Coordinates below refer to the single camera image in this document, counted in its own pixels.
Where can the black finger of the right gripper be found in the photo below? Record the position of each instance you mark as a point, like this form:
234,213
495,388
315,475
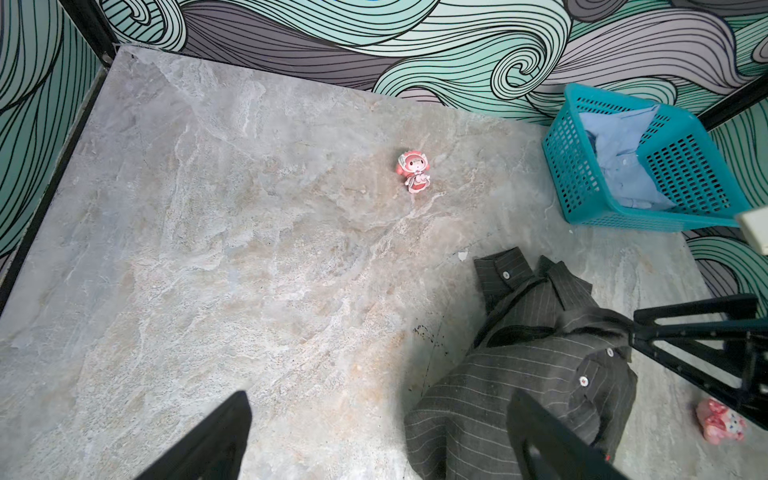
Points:
724,333

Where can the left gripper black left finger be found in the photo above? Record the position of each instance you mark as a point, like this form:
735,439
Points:
213,449

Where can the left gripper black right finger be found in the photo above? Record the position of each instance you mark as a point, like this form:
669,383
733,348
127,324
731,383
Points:
547,449

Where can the dark grey pinstriped shirt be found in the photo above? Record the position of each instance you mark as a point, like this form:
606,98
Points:
544,335

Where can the pink plush toy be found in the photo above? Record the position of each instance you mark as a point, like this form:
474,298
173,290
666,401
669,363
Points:
719,422

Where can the teal plastic basket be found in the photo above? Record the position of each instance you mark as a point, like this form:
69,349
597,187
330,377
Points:
676,152

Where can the light blue shirt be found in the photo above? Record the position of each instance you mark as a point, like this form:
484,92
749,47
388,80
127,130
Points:
615,139

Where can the small pink figurine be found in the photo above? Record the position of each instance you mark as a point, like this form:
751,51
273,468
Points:
414,167

